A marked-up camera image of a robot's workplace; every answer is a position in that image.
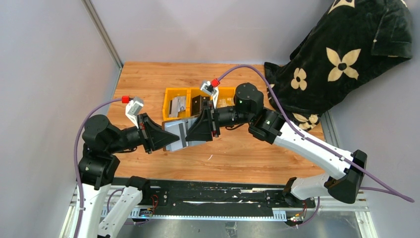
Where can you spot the brown leather card holder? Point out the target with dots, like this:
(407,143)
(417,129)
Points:
(180,127)

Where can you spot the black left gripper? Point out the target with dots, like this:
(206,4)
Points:
(145,133)

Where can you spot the silver card in tray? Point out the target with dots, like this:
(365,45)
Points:
(176,106)

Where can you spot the yellow compartment tray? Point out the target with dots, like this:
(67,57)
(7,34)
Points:
(187,102)

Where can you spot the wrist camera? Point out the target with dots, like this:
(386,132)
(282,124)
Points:
(133,109)
(211,89)

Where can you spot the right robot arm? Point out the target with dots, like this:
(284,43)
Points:
(343,176)

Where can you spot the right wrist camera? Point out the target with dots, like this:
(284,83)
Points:
(211,89)

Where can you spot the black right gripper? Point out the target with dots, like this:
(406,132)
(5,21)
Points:
(212,121)

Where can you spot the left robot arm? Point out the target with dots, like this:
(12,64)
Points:
(96,170)

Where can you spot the black card in tray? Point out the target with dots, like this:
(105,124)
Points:
(197,104)

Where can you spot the black floral blanket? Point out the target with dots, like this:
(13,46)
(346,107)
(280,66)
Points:
(354,42)

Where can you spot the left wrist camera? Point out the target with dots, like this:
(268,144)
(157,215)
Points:
(133,109)

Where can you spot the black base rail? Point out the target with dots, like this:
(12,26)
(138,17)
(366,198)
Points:
(194,200)

